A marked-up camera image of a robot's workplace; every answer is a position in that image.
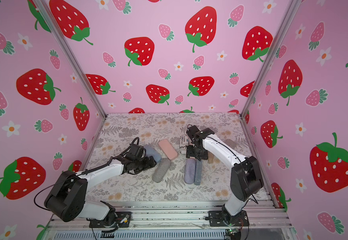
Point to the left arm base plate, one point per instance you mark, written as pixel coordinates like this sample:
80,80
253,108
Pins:
112,220

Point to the newspaper print glasses case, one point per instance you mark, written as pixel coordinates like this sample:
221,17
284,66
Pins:
184,143

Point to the grey case teal lining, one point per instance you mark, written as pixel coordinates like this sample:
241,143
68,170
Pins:
232,144

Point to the aluminium corner post right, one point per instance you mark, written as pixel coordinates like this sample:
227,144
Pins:
284,25

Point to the tan woven glasses case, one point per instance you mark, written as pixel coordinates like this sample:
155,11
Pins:
211,158

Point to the purple case brown lining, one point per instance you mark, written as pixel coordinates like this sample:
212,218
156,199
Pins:
190,171

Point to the blue fabric glasses case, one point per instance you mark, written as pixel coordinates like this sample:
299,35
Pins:
151,152

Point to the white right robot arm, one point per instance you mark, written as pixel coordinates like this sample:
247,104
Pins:
246,178

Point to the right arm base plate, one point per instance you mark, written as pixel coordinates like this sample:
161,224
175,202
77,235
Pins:
224,219

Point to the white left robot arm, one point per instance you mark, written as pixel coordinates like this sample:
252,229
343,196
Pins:
67,198

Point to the pink glasses case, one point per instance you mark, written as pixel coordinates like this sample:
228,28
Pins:
168,149

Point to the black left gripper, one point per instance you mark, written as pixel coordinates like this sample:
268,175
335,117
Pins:
148,165

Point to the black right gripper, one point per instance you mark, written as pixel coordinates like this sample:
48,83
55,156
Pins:
196,151

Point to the green case purple glasses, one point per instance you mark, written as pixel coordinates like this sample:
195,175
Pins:
198,173

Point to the grey fabric glasses case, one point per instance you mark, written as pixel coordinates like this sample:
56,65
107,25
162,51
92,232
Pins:
161,170

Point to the aluminium corner post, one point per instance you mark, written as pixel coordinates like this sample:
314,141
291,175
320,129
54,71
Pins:
45,12
284,25

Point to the aluminium corner post left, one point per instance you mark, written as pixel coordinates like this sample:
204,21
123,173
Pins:
45,12

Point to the aluminium rail frame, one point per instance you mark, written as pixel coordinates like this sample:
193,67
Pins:
180,221

